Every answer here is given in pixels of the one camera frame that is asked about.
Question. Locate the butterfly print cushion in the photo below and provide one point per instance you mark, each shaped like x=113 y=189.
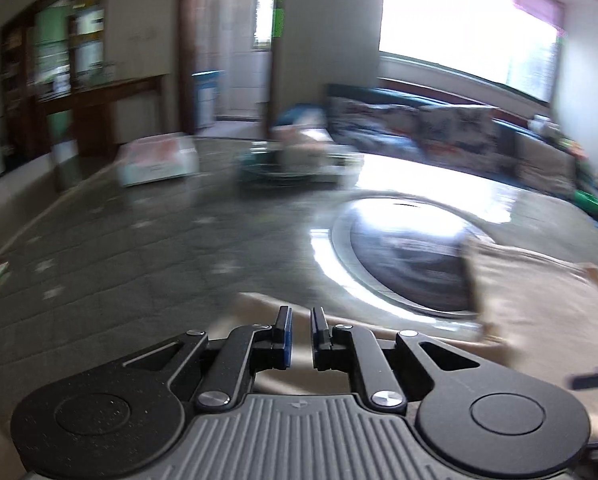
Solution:
x=369 y=125
x=459 y=135

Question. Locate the blue and white bin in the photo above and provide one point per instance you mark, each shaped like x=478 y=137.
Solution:
x=206 y=97

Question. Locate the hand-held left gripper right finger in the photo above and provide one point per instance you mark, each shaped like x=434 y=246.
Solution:
x=319 y=336

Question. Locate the cream fleece garment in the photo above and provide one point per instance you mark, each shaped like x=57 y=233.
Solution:
x=529 y=300

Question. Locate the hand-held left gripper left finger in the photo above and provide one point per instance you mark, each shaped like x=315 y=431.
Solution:
x=285 y=336

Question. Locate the large window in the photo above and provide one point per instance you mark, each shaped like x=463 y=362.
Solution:
x=454 y=20

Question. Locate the round black inset cooktop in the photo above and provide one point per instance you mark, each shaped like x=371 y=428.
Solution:
x=404 y=260

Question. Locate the dark tray with containers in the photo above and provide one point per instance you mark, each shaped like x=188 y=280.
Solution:
x=289 y=170

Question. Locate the wooden door frame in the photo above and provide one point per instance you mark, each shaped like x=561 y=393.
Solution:
x=189 y=35

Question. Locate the blue sofa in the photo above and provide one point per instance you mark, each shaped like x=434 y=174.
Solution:
x=394 y=94

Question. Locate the grey cushion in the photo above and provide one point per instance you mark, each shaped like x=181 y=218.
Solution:
x=546 y=165

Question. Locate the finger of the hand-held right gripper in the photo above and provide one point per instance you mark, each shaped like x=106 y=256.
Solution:
x=596 y=380

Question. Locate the green plastic bowl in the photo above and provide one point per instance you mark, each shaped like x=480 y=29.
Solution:
x=590 y=201

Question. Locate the white cardboard box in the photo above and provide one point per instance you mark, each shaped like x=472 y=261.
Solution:
x=156 y=160

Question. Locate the dark wooden shelf cabinet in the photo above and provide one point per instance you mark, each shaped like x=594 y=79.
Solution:
x=54 y=85

